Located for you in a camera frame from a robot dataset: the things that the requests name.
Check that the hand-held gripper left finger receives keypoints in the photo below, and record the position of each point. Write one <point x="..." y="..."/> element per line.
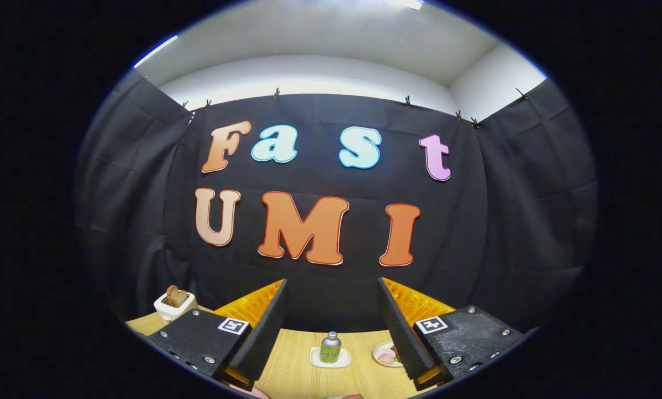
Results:
<point x="264" y="332"/>

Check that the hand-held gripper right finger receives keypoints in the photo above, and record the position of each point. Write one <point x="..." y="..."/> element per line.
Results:
<point x="400" y="332"/>

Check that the red food slices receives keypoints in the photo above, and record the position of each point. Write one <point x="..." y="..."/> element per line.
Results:
<point x="394" y="352"/>

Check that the small white dish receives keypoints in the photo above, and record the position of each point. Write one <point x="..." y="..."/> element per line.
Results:
<point x="381" y="354"/>

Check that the white square coaster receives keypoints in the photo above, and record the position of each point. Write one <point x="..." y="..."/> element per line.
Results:
<point x="317" y="360"/>

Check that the pink plate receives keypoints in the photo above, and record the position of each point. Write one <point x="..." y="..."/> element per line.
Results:
<point x="250" y="392"/>

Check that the green soda bottle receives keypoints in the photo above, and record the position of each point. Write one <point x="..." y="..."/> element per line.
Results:
<point x="330" y="350"/>

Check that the toasted bread slice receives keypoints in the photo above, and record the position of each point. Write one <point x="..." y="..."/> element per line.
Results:
<point x="182" y="298"/>
<point x="172" y="295"/>

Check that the white toaster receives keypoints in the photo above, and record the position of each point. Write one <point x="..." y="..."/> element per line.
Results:
<point x="167" y="311"/>

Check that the row of cloth clips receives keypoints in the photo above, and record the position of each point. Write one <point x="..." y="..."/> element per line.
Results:
<point x="276" y="92"/>

